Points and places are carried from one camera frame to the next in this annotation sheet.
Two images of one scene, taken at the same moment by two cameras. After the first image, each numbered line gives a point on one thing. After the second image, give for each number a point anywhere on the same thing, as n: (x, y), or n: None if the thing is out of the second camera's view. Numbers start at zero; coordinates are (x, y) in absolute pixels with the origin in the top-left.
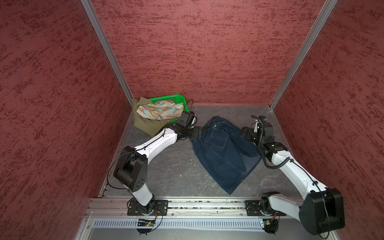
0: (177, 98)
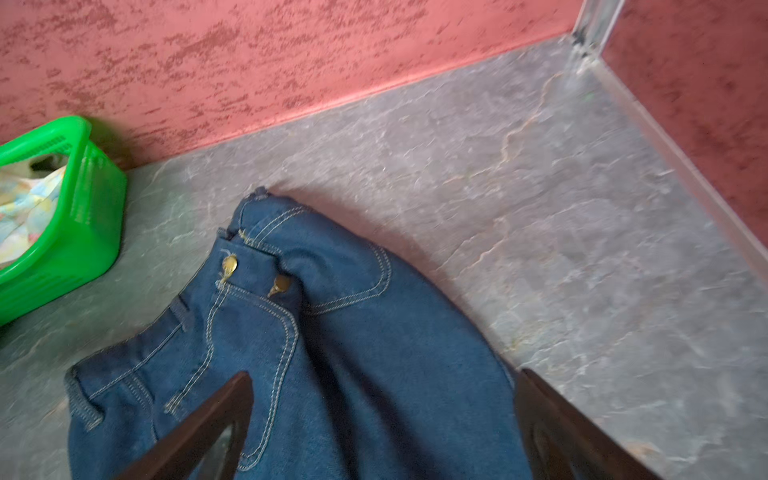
0: (95, 223)
